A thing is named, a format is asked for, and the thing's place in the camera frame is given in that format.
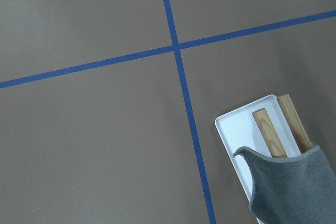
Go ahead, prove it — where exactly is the grey microfibre cloth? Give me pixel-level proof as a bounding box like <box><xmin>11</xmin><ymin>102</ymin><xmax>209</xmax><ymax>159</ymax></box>
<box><xmin>233</xmin><ymin>145</ymin><xmax>335</xmax><ymax>223</ymax></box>

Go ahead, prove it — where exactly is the white rectangular tray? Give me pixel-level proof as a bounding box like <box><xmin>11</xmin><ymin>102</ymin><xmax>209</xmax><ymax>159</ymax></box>
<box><xmin>214</xmin><ymin>94</ymin><xmax>302</xmax><ymax>224</ymax></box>

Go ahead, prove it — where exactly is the wooden stick in tray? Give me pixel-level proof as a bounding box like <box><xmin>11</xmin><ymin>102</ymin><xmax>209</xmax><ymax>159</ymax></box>
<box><xmin>252</xmin><ymin>108</ymin><xmax>287</xmax><ymax>158</ymax></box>

